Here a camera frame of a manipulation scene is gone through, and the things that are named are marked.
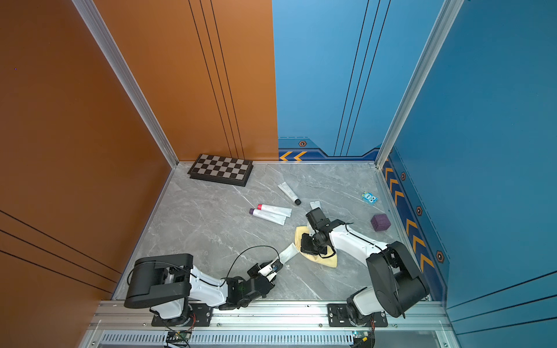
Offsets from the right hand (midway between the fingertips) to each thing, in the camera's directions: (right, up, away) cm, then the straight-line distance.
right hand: (302, 250), depth 87 cm
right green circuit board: (+19, -23, -17) cm, 35 cm away
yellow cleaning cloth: (+9, 0, -10) cm, 13 cm away
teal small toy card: (+34, +20, +16) cm, 42 cm away
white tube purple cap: (-12, +11, +10) cm, 19 cm away
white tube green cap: (+8, +17, +16) cm, 24 cm away
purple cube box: (+34, +10, +5) cm, 36 cm away
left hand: (-11, -5, -2) cm, 12 cm away
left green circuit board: (-43, -24, -15) cm, 51 cm away
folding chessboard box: (-40, +34, +26) cm, 59 cm away
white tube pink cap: (-6, +14, +12) cm, 20 cm away
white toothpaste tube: (-5, -1, -1) cm, 5 cm away
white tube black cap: (-4, +22, +18) cm, 29 cm away
